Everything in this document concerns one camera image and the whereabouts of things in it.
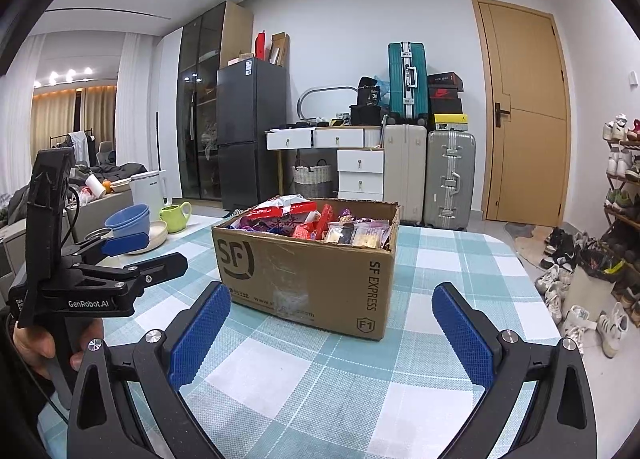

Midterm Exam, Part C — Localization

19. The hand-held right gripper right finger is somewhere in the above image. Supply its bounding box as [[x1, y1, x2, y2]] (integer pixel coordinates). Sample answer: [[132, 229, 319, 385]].
[[431, 281, 599, 459]]

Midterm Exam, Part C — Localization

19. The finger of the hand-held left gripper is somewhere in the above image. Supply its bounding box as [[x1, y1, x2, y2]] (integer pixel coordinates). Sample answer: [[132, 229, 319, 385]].
[[60, 232, 151, 266], [72, 252, 190, 296]]

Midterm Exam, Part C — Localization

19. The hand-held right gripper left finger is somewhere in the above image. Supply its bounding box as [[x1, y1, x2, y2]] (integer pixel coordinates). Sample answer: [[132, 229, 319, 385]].
[[67, 281, 233, 459]]

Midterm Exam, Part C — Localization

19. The purple candy packet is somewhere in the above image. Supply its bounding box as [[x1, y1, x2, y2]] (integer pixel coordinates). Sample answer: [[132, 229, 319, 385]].
[[231, 216, 297, 236]]

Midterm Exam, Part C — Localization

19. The brown cardboard box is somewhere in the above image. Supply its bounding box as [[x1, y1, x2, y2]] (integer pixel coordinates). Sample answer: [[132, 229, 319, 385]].
[[211, 196, 401, 341]]

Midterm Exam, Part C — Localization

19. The large red chip bag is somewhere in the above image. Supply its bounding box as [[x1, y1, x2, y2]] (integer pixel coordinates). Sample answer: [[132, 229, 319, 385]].
[[248, 196, 321, 221]]

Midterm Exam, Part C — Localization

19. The red stick snack packet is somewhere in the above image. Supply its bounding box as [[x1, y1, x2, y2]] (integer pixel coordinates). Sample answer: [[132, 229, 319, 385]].
[[316, 203, 335, 239]]

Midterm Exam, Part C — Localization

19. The person's left hand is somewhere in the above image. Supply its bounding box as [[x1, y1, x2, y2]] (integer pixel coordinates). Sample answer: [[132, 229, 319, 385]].
[[12, 316, 103, 381]]

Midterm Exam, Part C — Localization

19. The blue bowl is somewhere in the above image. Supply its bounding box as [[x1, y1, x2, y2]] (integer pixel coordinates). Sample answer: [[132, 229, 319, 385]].
[[104, 204, 150, 231], [107, 212, 152, 242]]

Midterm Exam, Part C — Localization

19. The beige plate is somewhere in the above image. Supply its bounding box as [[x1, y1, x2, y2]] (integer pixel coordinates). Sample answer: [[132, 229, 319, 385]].
[[127, 220, 168, 255]]

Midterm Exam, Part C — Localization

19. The green mug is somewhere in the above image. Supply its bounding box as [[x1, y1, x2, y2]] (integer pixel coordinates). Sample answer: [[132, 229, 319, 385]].
[[159, 202, 192, 234]]

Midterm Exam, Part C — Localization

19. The white electric kettle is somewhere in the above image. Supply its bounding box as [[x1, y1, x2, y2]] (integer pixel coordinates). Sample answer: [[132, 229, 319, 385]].
[[131, 170, 173, 212]]

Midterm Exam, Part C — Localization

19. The dark clothes pile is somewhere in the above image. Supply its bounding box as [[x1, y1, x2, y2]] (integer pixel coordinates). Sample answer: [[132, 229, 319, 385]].
[[75, 162, 148, 190]]

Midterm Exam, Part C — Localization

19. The round beige mat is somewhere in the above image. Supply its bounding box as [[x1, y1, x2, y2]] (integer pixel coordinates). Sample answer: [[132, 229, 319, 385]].
[[505, 222, 557, 265]]

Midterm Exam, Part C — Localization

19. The scattered shoes pile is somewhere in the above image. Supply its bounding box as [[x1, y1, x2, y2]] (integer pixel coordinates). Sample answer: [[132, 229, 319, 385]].
[[535, 226, 632, 360]]

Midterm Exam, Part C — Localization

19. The white sheer curtain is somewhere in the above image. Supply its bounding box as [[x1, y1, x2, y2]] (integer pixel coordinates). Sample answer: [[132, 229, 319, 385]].
[[117, 32, 162, 175]]

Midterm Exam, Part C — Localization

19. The glass door cabinet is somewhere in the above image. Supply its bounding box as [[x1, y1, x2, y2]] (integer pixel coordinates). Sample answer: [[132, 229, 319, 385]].
[[176, 2, 253, 202]]

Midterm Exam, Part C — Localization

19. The silver suitcase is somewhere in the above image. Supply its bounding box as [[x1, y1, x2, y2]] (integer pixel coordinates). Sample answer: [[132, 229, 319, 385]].
[[424, 129, 477, 231]]

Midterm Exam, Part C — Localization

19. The dark grey refrigerator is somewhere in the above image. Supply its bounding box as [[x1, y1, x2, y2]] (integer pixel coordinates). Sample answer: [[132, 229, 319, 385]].
[[216, 58, 288, 212]]

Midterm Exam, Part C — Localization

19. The beige suitcase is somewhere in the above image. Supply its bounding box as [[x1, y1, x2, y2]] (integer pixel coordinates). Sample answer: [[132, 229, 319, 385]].
[[381, 123, 428, 227]]

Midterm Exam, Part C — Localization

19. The woven laundry basket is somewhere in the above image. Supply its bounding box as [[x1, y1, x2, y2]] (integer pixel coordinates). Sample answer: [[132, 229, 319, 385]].
[[291, 162, 332, 199]]

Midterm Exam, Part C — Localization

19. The wooden shoe rack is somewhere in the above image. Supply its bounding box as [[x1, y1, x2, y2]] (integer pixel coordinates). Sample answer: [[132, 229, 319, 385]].
[[602, 114, 640, 330]]

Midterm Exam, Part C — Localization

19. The white drawer dresser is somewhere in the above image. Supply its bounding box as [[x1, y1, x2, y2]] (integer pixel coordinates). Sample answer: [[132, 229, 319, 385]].
[[265, 125, 386, 202]]

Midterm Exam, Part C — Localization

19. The yellow black shoe box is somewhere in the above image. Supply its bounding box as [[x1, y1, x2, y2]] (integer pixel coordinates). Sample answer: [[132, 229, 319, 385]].
[[432, 113, 471, 132]]

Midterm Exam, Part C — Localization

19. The wooden door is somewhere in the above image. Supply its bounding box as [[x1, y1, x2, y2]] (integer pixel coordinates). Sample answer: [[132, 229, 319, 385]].
[[471, 0, 572, 229]]

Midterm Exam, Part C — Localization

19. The shoe rack with shoes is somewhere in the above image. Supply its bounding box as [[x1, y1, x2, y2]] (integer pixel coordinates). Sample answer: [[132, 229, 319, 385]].
[[602, 114, 640, 320]]

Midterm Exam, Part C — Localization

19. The black storage box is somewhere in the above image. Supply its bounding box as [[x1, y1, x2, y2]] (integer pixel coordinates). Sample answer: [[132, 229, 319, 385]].
[[349, 104, 388, 127]]

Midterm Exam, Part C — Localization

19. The tall open cardboard box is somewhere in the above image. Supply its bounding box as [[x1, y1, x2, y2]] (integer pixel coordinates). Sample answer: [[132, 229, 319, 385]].
[[270, 33, 291, 66]]

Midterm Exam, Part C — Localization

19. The oval mirror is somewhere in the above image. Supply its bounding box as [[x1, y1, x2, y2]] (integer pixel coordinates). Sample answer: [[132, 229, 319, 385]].
[[296, 85, 358, 122]]

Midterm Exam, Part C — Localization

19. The teal suitcase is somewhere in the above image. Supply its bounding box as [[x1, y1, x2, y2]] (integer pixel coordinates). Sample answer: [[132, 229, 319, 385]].
[[387, 42, 430, 126]]

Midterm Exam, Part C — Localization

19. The black bag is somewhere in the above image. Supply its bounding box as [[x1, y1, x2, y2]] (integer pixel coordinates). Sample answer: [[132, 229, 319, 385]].
[[356, 75, 383, 107]]

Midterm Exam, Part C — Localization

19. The black cable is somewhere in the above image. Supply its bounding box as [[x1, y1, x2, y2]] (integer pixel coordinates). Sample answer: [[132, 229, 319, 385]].
[[27, 186, 82, 424]]

